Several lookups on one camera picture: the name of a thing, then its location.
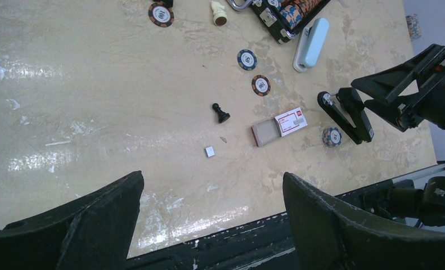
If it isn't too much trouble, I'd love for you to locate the blue poker chip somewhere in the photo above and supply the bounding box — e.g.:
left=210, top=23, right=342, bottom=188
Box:
left=237, top=49, right=257, bottom=71

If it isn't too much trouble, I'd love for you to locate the brown poker chip middle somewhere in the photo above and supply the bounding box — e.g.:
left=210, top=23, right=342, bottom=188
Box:
left=251, top=75, right=271, bottom=97

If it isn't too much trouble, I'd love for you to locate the brown poker chip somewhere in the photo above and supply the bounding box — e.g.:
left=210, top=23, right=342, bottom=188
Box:
left=148, top=2, right=174, bottom=28
left=251, top=75, right=271, bottom=97

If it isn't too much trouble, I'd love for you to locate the black poker chip case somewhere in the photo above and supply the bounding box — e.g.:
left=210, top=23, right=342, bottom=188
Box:
left=227, top=0, right=330, bottom=44

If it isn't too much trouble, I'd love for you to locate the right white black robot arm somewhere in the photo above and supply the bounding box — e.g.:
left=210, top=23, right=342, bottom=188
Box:
left=351, top=44, right=445, bottom=132

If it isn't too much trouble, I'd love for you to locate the red white staple box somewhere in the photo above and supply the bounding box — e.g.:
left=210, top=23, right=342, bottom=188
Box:
left=251, top=107, right=308, bottom=147

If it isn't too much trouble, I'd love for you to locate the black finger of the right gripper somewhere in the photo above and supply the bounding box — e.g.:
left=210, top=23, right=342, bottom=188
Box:
left=351, top=44, right=445, bottom=105

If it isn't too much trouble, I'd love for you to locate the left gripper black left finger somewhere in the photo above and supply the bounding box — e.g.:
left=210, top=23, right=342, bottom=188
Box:
left=0, top=171, right=144, bottom=269

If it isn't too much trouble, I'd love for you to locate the brown poker chip left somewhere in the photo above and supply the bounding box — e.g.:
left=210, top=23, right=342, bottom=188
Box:
left=148, top=2, right=174, bottom=28

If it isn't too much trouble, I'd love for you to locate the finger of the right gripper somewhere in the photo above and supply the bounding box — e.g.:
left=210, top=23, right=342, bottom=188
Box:
left=364, top=100, right=407, bottom=129

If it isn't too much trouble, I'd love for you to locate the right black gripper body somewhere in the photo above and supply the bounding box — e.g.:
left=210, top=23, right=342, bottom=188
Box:
left=395, top=60, right=445, bottom=132

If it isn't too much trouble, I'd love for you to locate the small staple strip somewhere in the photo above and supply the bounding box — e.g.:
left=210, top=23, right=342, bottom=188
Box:
left=204, top=146, right=215, bottom=158

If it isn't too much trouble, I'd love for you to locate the cream chess piece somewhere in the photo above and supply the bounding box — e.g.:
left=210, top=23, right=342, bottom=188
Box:
left=210, top=1, right=227, bottom=26

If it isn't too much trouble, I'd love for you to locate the black chess pawn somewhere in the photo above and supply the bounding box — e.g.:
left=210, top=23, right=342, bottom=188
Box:
left=212, top=103, right=230, bottom=124

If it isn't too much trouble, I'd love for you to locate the chip stack by wall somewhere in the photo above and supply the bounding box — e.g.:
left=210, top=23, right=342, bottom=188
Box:
left=406, top=13, right=422, bottom=41

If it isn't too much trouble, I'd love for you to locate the light blue stapler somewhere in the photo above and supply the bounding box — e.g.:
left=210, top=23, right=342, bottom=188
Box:
left=293, top=17, right=330, bottom=73

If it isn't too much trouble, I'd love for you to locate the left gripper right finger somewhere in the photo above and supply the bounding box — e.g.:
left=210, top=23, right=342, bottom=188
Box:
left=283, top=172, right=445, bottom=269

